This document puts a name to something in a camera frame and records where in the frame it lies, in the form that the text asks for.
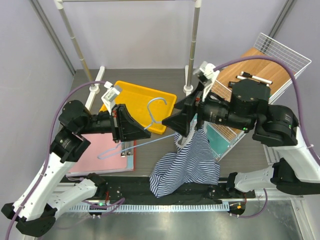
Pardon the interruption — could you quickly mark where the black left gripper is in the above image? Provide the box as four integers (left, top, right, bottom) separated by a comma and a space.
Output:
78, 103, 151, 143

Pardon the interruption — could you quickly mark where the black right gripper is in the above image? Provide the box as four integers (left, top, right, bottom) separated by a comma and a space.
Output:
161, 80, 252, 138

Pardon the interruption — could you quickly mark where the light blue wire hanger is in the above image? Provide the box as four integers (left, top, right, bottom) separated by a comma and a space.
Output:
97, 97, 175, 160

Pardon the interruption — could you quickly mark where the blue white striped tank top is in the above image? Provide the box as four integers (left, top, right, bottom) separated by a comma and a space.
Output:
149, 124, 221, 198

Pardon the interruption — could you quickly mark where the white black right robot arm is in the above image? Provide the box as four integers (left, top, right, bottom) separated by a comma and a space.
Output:
162, 78, 320, 198

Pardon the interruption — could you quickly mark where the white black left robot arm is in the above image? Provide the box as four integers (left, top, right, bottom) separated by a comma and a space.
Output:
1, 100, 151, 238

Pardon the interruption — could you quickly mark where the yellow plastic tray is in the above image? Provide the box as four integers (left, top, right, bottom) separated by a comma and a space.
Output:
115, 80, 177, 127

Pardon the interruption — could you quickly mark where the pink clipboard with papers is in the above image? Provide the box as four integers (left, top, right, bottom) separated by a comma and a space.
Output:
66, 133, 135, 178

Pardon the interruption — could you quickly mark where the metal clothes rack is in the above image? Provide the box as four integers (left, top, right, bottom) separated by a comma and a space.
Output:
52, 0, 203, 116

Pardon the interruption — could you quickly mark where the green black highlighter marker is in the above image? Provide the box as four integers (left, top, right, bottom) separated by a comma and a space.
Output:
228, 81, 235, 88

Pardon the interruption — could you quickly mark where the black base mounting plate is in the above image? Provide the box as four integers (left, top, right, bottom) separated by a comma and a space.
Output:
62, 173, 256, 205

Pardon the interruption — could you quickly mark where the white marker black cap lower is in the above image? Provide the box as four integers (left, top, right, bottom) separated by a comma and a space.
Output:
235, 75, 246, 80

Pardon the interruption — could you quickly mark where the white marker black cap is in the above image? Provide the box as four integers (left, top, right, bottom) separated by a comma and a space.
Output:
240, 71, 273, 85
235, 75, 246, 80

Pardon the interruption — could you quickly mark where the white marker black cap upper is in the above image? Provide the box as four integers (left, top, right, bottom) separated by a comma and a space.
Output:
240, 71, 273, 85

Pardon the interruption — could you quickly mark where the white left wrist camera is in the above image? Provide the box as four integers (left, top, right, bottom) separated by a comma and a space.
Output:
101, 81, 123, 115

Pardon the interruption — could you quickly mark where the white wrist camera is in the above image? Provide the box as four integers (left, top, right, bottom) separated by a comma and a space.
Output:
101, 81, 123, 115
193, 61, 220, 102

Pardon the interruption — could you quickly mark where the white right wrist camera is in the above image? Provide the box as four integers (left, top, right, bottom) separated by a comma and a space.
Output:
193, 61, 220, 102

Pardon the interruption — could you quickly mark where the teal box with handle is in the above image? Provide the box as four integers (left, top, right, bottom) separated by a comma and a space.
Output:
206, 125, 230, 158

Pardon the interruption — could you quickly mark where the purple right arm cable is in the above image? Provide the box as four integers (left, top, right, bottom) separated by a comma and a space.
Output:
214, 55, 320, 218

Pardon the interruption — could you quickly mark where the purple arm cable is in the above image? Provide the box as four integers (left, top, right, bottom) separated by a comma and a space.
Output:
4, 80, 126, 240
214, 55, 320, 218

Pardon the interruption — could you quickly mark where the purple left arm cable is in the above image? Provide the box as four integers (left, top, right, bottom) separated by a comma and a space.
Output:
4, 80, 126, 240

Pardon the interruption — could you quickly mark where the white slotted cable duct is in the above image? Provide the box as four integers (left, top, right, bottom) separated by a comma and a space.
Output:
67, 202, 230, 214

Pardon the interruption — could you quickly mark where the white wire shelf rack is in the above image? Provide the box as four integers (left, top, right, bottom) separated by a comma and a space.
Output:
208, 32, 312, 161

